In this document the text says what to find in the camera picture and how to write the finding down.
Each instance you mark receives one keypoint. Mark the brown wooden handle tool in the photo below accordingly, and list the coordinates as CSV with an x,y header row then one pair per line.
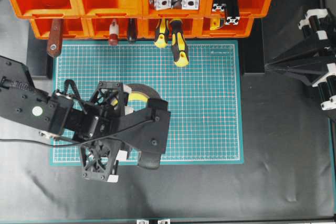
x,y
54,43

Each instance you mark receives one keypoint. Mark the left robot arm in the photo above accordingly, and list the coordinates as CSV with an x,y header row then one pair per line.
x,y
64,115

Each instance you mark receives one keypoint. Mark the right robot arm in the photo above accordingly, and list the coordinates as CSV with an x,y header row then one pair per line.
x,y
312,61

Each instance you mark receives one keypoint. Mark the orange bin bottom right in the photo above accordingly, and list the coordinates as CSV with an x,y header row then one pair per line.
x,y
241,30

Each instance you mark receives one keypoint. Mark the silver bracket bottom right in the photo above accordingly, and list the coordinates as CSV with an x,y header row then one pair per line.
x,y
164,221

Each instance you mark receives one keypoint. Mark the black rack base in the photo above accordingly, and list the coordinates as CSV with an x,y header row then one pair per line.
x,y
39,63

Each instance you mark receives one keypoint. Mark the large yellow black screwdriver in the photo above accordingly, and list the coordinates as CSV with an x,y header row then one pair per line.
x,y
179,46

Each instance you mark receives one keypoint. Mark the yellow tool in bin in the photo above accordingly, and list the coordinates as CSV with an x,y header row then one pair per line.
x,y
216,23

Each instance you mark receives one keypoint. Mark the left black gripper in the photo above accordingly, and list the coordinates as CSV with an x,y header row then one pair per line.
x,y
87,123

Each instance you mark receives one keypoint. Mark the silver corner bracket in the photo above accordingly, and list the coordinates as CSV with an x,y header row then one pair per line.
x,y
190,4
160,4

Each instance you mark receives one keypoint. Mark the dark handle tool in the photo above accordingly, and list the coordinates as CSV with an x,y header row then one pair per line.
x,y
132,30

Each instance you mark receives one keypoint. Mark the silver corner bracket left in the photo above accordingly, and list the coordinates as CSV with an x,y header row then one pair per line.
x,y
160,4

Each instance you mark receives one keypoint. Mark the silver bracket bottom left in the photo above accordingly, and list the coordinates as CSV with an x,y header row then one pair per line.
x,y
142,221

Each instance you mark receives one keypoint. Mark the small yellow black screwdriver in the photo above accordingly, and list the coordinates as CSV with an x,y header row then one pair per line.
x,y
161,33

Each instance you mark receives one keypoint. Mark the green cutting mat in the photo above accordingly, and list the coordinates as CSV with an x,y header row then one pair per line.
x,y
203,97

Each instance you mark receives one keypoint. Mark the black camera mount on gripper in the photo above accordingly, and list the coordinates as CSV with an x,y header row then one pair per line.
x,y
146,131

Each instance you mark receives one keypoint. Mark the silver corner bracket right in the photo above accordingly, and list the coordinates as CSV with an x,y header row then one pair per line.
x,y
190,4

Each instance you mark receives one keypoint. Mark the cream foam tape roll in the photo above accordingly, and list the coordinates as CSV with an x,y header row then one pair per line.
x,y
135,92

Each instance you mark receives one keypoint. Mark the orange bin bottom left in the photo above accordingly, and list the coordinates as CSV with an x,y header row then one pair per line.
x,y
75,28

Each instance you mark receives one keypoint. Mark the red white handle tool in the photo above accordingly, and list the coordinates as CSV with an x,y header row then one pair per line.
x,y
113,33

